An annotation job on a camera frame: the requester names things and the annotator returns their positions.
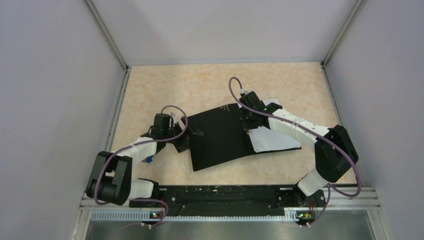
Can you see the teal folder black inside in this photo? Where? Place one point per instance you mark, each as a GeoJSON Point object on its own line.
{"type": "Point", "coordinates": [224, 138]}

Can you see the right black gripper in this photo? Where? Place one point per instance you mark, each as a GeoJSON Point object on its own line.
{"type": "Point", "coordinates": [247, 126]}

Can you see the single printed paper sheet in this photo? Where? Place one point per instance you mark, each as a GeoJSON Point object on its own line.
{"type": "Point", "coordinates": [267, 140]}

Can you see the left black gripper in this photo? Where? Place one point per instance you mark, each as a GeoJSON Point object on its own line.
{"type": "Point", "coordinates": [182, 144]}

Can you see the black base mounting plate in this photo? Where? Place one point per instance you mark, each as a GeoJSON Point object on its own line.
{"type": "Point", "coordinates": [230, 200]}

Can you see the blue orange toy car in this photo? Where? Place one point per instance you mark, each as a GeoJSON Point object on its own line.
{"type": "Point", "coordinates": [148, 159]}

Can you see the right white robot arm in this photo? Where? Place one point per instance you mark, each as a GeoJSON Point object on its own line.
{"type": "Point", "coordinates": [334, 151]}

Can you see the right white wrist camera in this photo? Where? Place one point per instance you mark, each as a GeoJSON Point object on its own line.
{"type": "Point", "coordinates": [244, 92]}

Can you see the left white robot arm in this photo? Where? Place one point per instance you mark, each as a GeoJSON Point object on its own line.
{"type": "Point", "coordinates": [111, 180]}

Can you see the aluminium frame rail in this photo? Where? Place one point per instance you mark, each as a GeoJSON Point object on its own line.
{"type": "Point", "coordinates": [342, 200]}

